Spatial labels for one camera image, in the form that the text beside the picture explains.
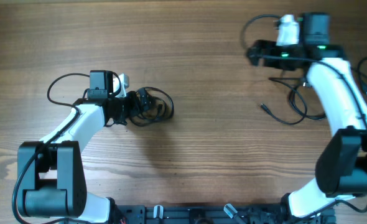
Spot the black right camera cable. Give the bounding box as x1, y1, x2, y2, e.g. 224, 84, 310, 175
239, 14, 367, 223

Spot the black separated USB cable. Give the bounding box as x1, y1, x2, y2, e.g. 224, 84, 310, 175
287, 77, 327, 121

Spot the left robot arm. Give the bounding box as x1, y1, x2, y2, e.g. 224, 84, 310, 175
12, 70, 155, 223

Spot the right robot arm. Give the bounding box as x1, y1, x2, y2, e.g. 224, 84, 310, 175
246, 12, 367, 223

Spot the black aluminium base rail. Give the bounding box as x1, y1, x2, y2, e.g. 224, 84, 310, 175
108, 203, 337, 224

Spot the black USB cable bundle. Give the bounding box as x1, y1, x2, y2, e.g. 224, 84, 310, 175
127, 86, 175, 128

